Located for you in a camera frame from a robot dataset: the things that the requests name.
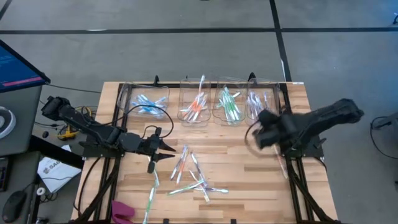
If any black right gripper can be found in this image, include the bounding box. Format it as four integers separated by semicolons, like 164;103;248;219
251;108;300;150

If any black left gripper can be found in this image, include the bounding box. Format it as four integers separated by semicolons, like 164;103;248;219
141;126;177;174

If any orange white toothbrush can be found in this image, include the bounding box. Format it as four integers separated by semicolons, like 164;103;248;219
175;148;190;185
195;74;206;105
186;96;208;121
273;144;289;180
189;169;210;203
182;102;200;121
182;107;198;123
179;105;208;113
188;104;207;123
183;92;205;119

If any clear plastic bin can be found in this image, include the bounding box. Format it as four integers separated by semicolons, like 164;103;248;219
177;77;212;128
245;77;280;127
116;82;171;120
210;75;248;125

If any pink cloth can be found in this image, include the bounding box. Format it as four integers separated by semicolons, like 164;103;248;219
111;200;136;224

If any white printed paper sheet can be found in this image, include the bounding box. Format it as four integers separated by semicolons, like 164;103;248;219
37;144;82;194

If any black desk base beam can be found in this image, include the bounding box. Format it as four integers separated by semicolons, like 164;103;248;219
29;135;85;170

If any grey desk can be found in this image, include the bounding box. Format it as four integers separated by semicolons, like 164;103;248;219
0;85;43;158

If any large white round roll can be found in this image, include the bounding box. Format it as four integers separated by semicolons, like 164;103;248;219
0;106;17;140

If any black computer mouse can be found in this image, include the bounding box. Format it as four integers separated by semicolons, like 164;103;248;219
2;190;27;223

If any black keyboard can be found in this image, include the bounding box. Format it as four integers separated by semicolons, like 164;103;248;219
0;157;10;192

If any monitor with blue screen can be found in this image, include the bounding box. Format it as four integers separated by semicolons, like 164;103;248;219
0;39;51;93

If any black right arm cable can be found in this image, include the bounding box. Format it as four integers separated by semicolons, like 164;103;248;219
244;121;271;158

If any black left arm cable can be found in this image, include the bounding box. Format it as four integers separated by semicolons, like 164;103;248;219
119;104;175;139

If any black aluminium table frame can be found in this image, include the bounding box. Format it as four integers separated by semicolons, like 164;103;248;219
76;74;343;224

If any black arm base cable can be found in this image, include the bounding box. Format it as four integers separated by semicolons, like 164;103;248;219
76;157;103;217

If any black floor cable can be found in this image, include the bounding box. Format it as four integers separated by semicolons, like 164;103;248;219
369;112;398;159

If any yellow cable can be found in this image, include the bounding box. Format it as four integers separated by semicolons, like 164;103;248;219
57;105;94;141

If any black monitor cable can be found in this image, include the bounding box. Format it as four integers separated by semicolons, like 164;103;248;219
43;82;102;94

